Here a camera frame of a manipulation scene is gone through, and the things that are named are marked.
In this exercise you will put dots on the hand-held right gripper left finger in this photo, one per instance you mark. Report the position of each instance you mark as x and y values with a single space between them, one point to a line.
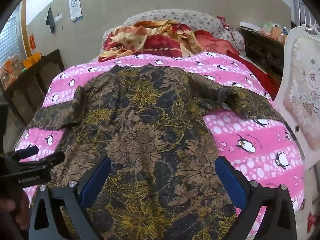
97 180

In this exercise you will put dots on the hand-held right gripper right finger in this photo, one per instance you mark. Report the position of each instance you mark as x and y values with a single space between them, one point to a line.
230 177

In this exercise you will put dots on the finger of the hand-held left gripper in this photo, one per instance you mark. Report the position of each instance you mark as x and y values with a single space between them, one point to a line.
55 158
26 151

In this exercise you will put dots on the brown floral shirt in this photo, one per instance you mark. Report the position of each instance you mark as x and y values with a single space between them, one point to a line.
150 130

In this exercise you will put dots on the person's left hand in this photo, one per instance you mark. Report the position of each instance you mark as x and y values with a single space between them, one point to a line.
17 210

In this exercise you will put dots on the pink penguin blanket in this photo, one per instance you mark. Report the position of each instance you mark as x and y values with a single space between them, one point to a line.
250 135

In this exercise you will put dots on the dark wooden table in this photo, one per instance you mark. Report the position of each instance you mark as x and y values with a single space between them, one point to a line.
30 85

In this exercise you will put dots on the orange picture board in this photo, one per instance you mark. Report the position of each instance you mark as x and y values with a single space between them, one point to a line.
10 68

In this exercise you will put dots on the orange box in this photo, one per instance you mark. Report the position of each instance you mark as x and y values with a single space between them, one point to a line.
32 60

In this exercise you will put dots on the red bed sheet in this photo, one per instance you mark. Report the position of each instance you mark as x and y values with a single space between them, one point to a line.
260 75

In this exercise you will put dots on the white ornate chair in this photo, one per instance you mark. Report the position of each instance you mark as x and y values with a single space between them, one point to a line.
305 92

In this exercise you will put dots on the window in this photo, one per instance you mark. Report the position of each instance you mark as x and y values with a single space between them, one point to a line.
10 37

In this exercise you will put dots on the dark carved wooden cabinet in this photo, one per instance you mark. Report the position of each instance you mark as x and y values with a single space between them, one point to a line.
265 50

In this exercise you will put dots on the green hanging cloth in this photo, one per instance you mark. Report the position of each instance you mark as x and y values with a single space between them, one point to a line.
50 20

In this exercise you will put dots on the pink red pillow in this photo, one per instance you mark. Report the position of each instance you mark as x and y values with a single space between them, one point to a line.
215 43

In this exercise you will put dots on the red and yellow floral quilt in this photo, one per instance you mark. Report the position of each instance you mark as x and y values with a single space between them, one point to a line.
155 42

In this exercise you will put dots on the orange packet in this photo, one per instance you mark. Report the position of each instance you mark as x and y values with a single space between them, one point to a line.
277 33

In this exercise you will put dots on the eye chart poster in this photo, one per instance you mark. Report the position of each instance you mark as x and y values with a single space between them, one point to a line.
75 5

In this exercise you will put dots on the pale green plastic bag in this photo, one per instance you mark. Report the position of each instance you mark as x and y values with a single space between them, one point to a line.
267 27

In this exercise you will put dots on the red floral cloth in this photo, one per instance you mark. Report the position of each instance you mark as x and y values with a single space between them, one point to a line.
225 22

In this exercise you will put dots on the metal rack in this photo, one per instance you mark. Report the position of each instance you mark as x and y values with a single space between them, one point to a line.
303 10

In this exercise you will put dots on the red wall paper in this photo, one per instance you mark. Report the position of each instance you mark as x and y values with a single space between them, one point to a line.
32 41

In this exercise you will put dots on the white wall socket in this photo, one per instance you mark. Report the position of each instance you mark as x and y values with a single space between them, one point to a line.
58 17

